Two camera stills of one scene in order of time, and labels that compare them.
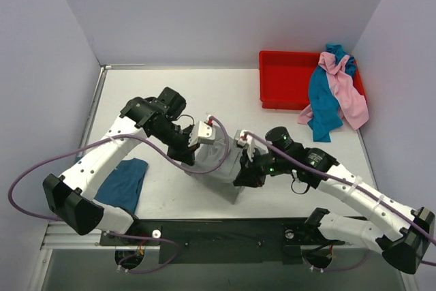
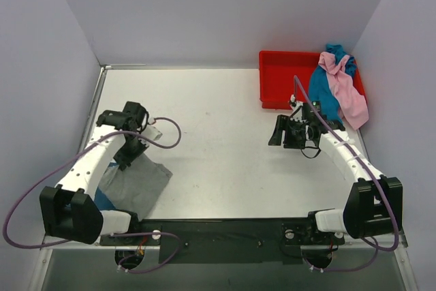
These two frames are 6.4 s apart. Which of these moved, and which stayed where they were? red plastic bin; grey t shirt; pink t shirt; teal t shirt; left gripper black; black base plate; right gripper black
Moved: right gripper black; grey t shirt; left gripper black
Stayed: teal t shirt; pink t shirt; black base plate; red plastic bin
